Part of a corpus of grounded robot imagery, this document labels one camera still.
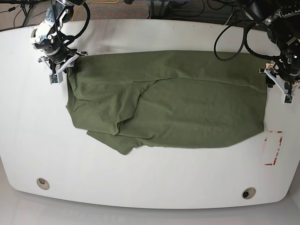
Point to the table cable grommet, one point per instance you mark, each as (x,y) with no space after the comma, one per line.
(43,184)
(249,193)

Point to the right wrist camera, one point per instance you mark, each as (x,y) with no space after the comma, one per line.
(56,78)

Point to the left table cable grommet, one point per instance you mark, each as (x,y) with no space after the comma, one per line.
(43,184)

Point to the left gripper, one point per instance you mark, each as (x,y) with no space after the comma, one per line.
(274,76)

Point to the right table cable grommet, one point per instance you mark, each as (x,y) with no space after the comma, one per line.
(249,193)

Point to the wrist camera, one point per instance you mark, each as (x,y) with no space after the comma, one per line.
(288,99)
(56,78)

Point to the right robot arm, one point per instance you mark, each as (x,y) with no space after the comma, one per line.
(49,38)

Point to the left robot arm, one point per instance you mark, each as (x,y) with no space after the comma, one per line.
(281,18)

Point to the white power strip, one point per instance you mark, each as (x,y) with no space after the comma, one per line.
(288,11)

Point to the black tripod stand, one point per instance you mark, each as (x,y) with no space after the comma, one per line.
(17,13)

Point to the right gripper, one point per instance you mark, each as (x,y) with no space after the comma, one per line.
(61,58)

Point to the olive green t-shirt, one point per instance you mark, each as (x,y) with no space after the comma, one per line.
(178,99)

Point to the red tape rectangle marking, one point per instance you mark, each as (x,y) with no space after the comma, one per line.
(271,147)

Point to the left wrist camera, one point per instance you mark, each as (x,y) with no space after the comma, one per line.
(288,99)

